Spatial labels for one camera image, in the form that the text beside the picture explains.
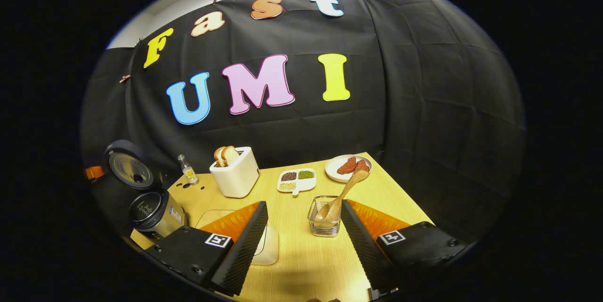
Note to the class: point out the wooden spoon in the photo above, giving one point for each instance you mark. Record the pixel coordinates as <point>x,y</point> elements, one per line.
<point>346,191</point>

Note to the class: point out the black silver rice cooker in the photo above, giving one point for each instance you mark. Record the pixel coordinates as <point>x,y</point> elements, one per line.
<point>155,217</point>

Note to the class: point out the toast bread slice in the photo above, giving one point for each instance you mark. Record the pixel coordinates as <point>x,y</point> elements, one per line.
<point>230,155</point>
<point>218,156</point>

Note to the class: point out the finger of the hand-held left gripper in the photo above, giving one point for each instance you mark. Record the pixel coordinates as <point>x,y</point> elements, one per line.
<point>94,173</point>

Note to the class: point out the small glass bottle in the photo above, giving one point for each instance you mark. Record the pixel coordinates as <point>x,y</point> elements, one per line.
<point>190,175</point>

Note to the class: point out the black backdrop cloth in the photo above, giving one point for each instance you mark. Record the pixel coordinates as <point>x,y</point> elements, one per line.
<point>424,104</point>

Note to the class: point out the white rice container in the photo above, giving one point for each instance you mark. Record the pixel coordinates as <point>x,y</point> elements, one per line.
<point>269,250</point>

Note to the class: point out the white round plate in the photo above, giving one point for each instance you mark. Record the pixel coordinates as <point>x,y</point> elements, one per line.
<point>332,167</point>

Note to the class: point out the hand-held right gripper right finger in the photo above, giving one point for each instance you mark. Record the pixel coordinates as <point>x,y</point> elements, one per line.
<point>362,250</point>

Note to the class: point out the white toaster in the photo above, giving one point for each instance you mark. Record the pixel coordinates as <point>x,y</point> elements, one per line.
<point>235,177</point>

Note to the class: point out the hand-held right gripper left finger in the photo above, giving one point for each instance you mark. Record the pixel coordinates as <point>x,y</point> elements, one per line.
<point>245,250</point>

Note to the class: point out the white divided bean dish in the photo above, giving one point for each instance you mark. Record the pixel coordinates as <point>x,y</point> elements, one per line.
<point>297,180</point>

